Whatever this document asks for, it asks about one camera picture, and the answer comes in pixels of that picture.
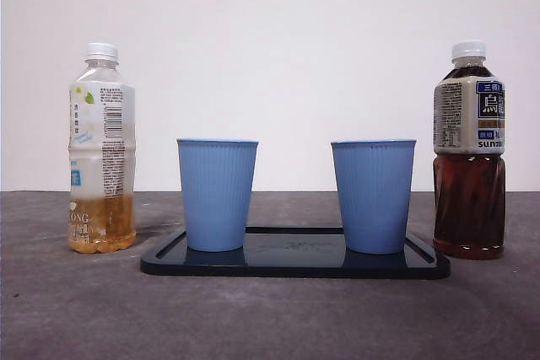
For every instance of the blue ribbed plastic cup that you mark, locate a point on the blue ribbed plastic cup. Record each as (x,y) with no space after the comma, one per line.
(216,195)
(373,195)

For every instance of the dark oolong tea bottle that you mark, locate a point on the dark oolong tea bottle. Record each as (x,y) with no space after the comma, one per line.
(468,200)

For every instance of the jasmine tea bottle white label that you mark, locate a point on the jasmine tea bottle white label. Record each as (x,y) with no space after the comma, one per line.
(103,145)

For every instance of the dark blue rectangular tray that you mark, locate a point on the dark blue rectangular tray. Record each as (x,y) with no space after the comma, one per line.
(295,261)

